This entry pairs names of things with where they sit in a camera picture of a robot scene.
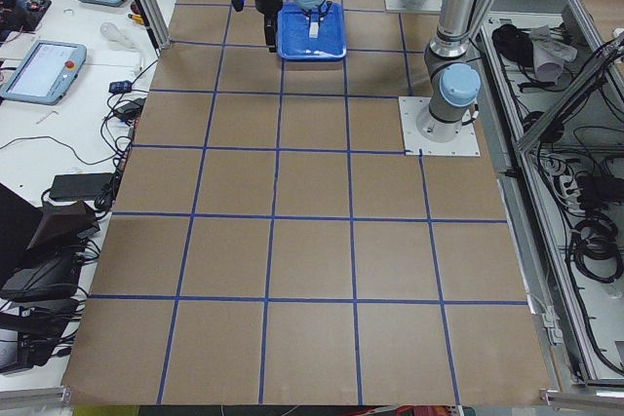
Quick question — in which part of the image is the near teach pendant tablet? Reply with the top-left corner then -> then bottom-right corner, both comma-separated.
1,40 -> 87,105

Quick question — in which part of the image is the black cable bundle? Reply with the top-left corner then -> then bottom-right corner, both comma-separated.
569,213 -> 618,285

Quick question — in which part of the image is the black power adapter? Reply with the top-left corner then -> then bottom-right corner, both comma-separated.
49,172 -> 113,202

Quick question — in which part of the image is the blue plastic tray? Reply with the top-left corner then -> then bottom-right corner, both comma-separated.
277,1 -> 346,61

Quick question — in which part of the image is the black laptop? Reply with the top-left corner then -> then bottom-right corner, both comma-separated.
1,186 -> 99,303

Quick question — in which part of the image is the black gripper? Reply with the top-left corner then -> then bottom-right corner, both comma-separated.
263,16 -> 277,46

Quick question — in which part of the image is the aluminium frame rail right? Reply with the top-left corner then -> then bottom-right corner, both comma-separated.
516,0 -> 623,153

